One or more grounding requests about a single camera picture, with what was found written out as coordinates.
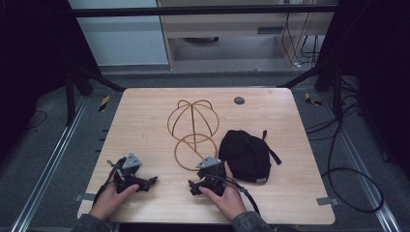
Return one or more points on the black cap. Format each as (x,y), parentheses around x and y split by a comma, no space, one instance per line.
(246,158)

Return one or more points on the dark curtain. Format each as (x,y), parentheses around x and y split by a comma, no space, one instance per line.
(380,64)
(29,48)

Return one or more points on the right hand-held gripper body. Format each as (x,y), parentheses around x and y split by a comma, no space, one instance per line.
(212,175)

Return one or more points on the black horizontal bar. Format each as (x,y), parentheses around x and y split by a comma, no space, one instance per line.
(193,10)

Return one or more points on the person's right hand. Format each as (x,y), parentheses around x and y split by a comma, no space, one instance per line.
(228,199)

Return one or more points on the grey round table grommet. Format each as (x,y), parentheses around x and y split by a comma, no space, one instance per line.
(239,100)

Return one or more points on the person's left hand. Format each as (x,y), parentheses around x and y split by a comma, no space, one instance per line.
(108,201)

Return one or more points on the aluminium floor rail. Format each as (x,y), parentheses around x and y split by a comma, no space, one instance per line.
(48,167)
(364,167)

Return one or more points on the white cabinet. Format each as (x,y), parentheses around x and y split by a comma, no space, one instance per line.
(122,38)

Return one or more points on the grey metal table bracket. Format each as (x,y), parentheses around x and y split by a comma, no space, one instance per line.
(327,201)
(86,197)

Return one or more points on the light wooden desk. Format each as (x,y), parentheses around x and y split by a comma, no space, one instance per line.
(225,24)

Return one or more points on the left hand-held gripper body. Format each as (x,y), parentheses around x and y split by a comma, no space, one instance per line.
(127,174)

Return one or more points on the yellow black striped tape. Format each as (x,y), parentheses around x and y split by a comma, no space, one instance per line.
(104,103)
(311,100)

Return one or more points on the black metal stand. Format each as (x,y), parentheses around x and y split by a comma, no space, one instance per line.
(70,96)
(336,93)

